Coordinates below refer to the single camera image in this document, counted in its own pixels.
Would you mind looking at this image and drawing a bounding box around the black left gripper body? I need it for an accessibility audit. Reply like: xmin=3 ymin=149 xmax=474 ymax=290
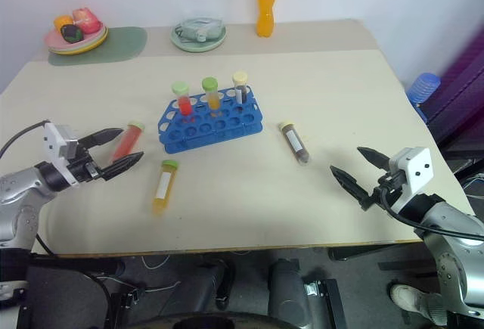
xmin=67 ymin=142 xmax=106 ymax=185

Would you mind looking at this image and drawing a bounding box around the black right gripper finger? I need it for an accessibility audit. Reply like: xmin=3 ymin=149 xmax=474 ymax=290
xmin=329 ymin=165 xmax=368 ymax=205
xmin=356 ymin=146 xmax=391 ymax=173

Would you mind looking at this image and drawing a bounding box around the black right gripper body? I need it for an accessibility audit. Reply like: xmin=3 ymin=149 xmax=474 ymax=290
xmin=360 ymin=172 xmax=408 ymax=213

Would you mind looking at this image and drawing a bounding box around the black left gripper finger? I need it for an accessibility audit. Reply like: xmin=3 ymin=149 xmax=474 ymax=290
xmin=98 ymin=151 xmax=146 ymax=182
xmin=79 ymin=128 xmax=126 ymax=150

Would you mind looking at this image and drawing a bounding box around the red liquid tube pale cap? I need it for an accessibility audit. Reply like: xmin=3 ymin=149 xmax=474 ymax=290
xmin=109 ymin=119 xmax=147 ymax=164

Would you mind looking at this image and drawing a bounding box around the orange liquid tube white label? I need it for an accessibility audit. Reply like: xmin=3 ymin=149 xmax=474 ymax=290
xmin=151 ymin=159 xmax=181 ymax=216

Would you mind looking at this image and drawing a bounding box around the dark liquid tube white label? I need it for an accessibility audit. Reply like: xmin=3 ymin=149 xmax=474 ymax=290
xmin=278 ymin=121 xmax=312 ymax=166

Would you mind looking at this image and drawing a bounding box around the red liquid tube green cap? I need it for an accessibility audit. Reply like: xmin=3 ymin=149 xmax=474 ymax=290
xmin=171 ymin=81 xmax=194 ymax=117

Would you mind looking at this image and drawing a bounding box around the blue plastic test tube rack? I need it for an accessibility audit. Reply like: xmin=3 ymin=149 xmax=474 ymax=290
xmin=157 ymin=85 xmax=264 ymax=155

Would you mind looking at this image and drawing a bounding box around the orange liquid tube green cap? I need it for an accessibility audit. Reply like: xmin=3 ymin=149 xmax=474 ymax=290
xmin=201 ymin=76 xmax=222 ymax=111

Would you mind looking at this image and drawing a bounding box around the dark liquid tube cream cap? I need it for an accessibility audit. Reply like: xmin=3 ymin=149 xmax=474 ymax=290
xmin=231 ymin=71 xmax=250 ymax=105

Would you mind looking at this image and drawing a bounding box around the blue ribbed plastic object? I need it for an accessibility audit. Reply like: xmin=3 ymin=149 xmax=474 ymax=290
xmin=407 ymin=72 xmax=442 ymax=108

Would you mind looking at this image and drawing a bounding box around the green placemat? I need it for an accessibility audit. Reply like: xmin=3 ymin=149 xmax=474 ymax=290
xmin=47 ymin=26 xmax=148 ymax=67

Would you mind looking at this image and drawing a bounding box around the pink plate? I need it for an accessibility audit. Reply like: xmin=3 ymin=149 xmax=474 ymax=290
xmin=44 ymin=24 xmax=106 ymax=50

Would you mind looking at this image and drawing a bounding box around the black and green toy food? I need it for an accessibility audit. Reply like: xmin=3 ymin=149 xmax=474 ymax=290
xmin=60 ymin=23 xmax=85 ymax=44

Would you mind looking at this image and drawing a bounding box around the purple fabric object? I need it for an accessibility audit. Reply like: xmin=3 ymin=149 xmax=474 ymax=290
xmin=418 ymin=28 xmax=484 ymax=151

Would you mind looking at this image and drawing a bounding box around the white shoe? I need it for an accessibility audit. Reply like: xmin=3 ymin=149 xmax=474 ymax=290
xmin=389 ymin=283 xmax=430 ymax=318

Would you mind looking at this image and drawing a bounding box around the pink toy food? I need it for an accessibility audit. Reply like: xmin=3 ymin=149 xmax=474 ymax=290
xmin=72 ymin=7 xmax=103 ymax=36

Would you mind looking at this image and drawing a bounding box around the orange toy food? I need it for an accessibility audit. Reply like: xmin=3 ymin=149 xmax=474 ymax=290
xmin=53 ymin=14 xmax=75 ymax=33

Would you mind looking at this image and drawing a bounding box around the dark rounded shape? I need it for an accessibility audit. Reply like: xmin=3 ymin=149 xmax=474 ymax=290
xmin=265 ymin=258 xmax=315 ymax=324
xmin=177 ymin=259 xmax=236 ymax=312

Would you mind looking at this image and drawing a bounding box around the pale green plate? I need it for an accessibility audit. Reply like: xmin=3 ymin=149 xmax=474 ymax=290
xmin=169 ymin=22 xmax=229 ymax=54

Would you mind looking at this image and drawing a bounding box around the clear plastic bag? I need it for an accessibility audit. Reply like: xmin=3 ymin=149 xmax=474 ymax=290
xmin=173 ymin=16 xmax=225 ymax=43

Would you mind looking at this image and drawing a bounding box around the orange soda bottle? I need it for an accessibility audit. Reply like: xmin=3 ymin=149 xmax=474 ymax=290
xmin=255 ymin=0 xmax=280 ymax=39

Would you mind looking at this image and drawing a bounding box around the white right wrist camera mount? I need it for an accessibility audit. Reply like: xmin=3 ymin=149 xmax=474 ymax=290
xmin=388 ymin=146 xmax=433 ymax=198

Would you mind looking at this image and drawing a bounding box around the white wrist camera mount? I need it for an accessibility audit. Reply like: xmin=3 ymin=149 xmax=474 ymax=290
xmin=388 ymin=146 xmax=433 ymax=198
xmin=42 ymin=119 xmax=82 ymax=187

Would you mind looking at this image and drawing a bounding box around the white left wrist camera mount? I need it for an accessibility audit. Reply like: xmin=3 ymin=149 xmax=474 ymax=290
xmin=42 ymin=119 xmax=82 ymax=187

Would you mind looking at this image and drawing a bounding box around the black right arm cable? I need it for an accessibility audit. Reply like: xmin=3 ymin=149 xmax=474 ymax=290
xmin=379 ymin=186 xmax=484 ymax=242

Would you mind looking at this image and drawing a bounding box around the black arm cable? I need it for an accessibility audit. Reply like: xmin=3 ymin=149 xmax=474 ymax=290
xmin=379 ymin=186 xmax=484 ymax=242
xmin=0 ymin=119 xmax=51 ymax=157

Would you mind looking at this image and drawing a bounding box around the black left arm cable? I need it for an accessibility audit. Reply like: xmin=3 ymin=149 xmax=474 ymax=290
xmin=0 ymin=119 xmax=51 ymax=157

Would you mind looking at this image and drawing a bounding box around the black metal bracket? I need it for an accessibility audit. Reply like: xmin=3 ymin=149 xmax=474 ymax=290
xmin=302 ymin=278 xmax=347 ymax=329

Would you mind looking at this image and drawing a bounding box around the black stand frame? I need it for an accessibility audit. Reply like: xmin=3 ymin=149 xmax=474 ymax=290
xmin=0 ymin=248 xmax=148 ymax=329

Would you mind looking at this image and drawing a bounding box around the white floor cable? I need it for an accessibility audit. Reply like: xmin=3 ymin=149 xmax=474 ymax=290
xmin=140 ymin=254 xmax=183 ymax=294

